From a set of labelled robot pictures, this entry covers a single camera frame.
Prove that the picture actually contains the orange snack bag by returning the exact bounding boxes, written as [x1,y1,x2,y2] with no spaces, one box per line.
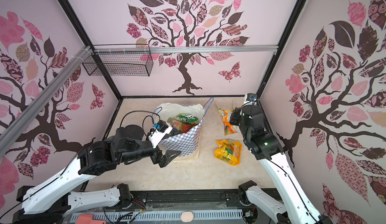
[219,109,240,136]

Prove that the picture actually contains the blue checkered paper bag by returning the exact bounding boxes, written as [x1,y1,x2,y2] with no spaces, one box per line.
[155,97,214,162]

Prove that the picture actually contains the yellow snack bag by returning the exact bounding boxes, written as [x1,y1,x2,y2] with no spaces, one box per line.
[214,140,242,166]

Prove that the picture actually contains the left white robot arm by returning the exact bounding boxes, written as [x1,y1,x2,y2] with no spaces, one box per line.
[12,123,181,224]

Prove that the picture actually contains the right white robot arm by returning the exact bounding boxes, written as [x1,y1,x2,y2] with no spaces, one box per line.
[230,104,332,224]

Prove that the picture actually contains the green snack bag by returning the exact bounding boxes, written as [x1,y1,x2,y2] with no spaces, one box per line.
[176,113,200,124]

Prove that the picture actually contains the metal kitchen tongs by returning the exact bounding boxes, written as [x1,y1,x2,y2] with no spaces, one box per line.
[214,97,235,110]

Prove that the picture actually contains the beige oval sticker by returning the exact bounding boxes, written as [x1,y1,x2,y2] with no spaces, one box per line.
[181,212,194,223]

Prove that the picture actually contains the red object bottom edge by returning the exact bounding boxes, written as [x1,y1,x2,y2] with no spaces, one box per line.
[75,215,106,224]

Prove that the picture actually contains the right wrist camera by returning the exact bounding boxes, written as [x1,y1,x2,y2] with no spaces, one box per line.
[244,93,257,103]

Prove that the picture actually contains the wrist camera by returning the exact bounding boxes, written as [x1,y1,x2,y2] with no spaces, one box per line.
[244,93,257,103]
[148,120,172,149]

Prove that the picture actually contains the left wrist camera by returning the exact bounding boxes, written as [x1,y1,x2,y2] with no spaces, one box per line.
[148,120,172,149]

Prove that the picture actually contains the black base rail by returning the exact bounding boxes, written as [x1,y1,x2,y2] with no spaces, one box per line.
[68,185,255,213]

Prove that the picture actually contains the white vented cable duct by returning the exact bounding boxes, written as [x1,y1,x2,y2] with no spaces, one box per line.
[88,210,245,224]

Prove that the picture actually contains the black wire basket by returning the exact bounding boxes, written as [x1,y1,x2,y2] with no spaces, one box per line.
[82,43,153,77]

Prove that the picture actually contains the aluminium rail back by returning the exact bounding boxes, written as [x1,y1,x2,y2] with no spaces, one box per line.
[94,44,278,54]

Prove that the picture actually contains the aluminium rail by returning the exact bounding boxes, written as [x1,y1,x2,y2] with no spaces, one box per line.
[1,46,92,156]
[94,44,278,54]

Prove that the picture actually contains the aluminium rail left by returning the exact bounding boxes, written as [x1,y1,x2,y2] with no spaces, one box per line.
[1,46,92,156]

